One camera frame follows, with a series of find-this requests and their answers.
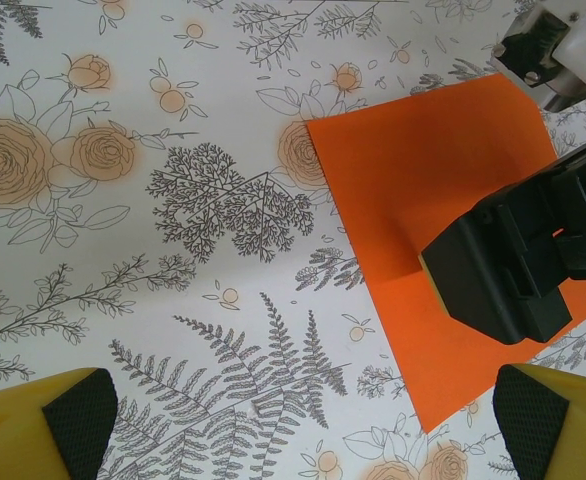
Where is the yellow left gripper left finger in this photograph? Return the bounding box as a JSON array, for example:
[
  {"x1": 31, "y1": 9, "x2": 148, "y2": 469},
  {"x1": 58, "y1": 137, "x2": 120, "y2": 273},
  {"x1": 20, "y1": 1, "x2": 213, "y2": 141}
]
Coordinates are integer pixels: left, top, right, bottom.
[{"x1": 0, "y1": 367, "x2": 119, "y2": 480}]

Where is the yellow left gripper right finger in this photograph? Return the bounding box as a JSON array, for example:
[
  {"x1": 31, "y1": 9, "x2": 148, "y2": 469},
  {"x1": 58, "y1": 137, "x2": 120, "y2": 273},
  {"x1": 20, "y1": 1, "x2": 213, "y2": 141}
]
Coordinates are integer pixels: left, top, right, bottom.
[{"x1": 492, "y1": 363, "x2": 586, "y2": 480}]

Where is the floral patterned tablecloth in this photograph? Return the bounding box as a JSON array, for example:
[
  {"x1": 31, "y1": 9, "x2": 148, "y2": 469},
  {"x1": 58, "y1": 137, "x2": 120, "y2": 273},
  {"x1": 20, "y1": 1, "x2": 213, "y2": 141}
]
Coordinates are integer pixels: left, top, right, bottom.
[{"x1": 0, "y1": 0, "x2": 586, "y2": 480}]

